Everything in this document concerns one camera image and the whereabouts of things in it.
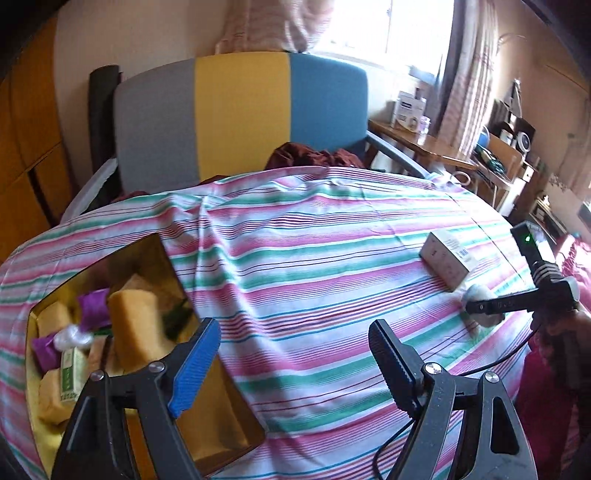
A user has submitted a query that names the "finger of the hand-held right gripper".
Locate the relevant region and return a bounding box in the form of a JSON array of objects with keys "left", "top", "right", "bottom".
[{"left": 465, "top": 293, "right": 539, "bottom": 315}]

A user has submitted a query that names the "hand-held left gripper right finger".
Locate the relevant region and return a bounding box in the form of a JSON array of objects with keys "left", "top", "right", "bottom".
[{"left": 368, "top": 318, "right": 539, "bottom": 480}]

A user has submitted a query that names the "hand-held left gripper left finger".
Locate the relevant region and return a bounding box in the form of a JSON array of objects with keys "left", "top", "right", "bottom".
[{"left": 51, "top": 318, "right": 221, "bottom": 480}]

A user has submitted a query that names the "plastic-wrapped cotton ball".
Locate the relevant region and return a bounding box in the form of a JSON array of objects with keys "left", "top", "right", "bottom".
[
  {"left": 461, "top": 284, "right": 505, "bottom": 328},
  {"left": 53, "top": 323, "right": 93, "bottom": 352}
]

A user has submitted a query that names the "gold tin box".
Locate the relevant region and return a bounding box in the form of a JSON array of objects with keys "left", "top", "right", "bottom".
[{"left": 25, "top": 233, "right": 266, "bottom": 478}]

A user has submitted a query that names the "large yellow sponge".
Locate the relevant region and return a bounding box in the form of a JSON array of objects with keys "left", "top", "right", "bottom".
[{"left": 107, "top": 273, "right": 171, "bottom": 372}]

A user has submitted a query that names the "white cardboard box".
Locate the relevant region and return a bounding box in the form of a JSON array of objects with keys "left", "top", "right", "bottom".
[{"left": 419, "top": 231, "right": 483, "bottom": 292}]

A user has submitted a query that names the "brown sponge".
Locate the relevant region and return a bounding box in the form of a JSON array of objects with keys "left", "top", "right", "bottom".
[{"left": 87, "top": 336, "right": 118, "bottom": 376}]

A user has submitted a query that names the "purple cloth pouch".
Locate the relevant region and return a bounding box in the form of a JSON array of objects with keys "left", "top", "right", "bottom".
[
  {"left": 31, "top": 333, "right": 63, "bottom": 374},
  {"left": 75, "top": 288, "right": 112, "bottom": 332}
]

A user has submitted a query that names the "green and white box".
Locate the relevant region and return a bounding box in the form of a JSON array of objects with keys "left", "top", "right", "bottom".
[{"left": 58, "top": 347, "right": 92, "bottom": 406}]

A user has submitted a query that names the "person's right hand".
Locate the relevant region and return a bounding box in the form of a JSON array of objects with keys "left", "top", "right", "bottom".
[{"left": 540, "top": 307, "right": 591, "bottom": 388}]

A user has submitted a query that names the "wooden shelf unit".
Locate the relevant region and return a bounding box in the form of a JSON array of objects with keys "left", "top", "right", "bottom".
[{"left": 475, "top": 78, "right": 555, "bottom": 222}]

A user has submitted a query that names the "striped tablecloth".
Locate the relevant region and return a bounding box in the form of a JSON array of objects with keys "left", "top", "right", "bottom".
[{"left": 0, "top": 166, "right": 541, "bottom": 480}]

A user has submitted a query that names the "wooden desk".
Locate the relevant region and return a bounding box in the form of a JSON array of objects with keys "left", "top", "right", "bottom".
[{"left": 368, "top": 119, "right": 478, "bottom": 178}]

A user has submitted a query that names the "pink striped curtain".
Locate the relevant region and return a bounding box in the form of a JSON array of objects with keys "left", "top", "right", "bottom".
[{"left": 436, "top": 0, "right": 502, "bottom": 155}]

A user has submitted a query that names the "white printed box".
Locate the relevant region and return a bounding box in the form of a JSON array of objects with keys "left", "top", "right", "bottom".
[{"left": 394, "top": 91, "right": 428, "bottom": 131}]

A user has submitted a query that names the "dark red cloth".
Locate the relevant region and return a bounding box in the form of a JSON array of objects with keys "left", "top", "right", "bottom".
[{"left": 264, "top": 141, "right": 366, "bottom": 172}]

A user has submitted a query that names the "window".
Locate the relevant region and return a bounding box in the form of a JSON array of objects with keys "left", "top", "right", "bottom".
[{"left": 318, "top": 0, "right": 455, "bottom": 77}]

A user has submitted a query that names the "grey yellow blue chair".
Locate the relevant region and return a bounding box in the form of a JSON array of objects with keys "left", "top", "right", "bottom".
[{"left": 60, "top": 52, "right": 432, "bottom": 222}]

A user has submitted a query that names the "black rolled mat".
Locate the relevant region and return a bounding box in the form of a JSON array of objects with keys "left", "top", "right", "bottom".
[{"left": 89, "top": 65, "right": 122, "bottom": 188}]

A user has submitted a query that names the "wooden wardrobe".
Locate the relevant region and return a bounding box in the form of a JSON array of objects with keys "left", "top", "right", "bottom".
[{"left": 0, "top": 23, "right": 77, "bottom": 245}]

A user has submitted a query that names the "pink patterned curtain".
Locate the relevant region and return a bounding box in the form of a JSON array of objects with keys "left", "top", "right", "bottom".
[{"left": 215, "top": 0, "right": 334, "bottom": 54}]

